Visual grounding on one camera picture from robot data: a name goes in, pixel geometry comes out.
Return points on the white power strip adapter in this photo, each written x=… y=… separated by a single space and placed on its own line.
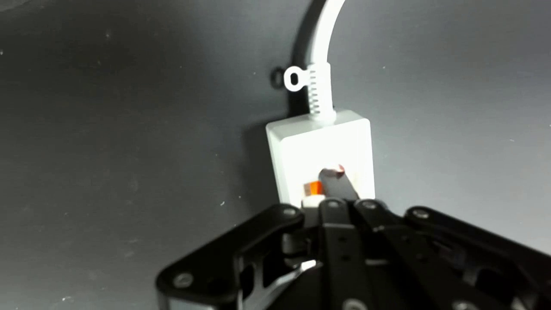
x=312 y=149

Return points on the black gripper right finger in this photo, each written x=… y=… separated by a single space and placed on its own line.
x=401 y=259

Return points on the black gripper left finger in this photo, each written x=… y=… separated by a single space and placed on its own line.
x=251 y=242

